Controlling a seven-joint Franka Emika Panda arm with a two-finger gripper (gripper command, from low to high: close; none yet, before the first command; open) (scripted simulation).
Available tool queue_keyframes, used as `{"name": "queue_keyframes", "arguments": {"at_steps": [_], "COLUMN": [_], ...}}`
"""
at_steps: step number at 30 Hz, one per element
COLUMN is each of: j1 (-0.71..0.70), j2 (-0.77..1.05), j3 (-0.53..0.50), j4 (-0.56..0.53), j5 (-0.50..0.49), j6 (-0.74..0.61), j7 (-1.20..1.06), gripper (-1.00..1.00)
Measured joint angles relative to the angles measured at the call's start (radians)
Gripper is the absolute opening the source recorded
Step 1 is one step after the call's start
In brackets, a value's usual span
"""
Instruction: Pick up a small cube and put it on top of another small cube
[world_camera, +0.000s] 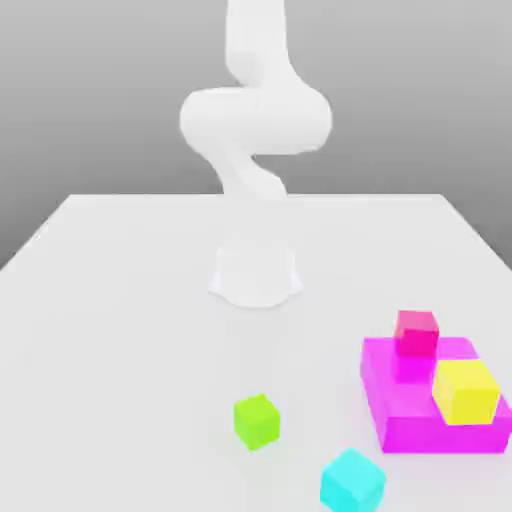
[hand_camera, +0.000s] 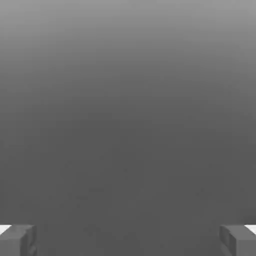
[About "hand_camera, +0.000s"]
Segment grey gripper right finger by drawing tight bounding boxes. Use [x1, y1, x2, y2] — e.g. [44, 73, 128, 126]
[218, 224, 256, 256]

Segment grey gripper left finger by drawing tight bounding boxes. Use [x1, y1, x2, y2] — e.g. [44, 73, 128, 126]
[0, 224, 38, 256]

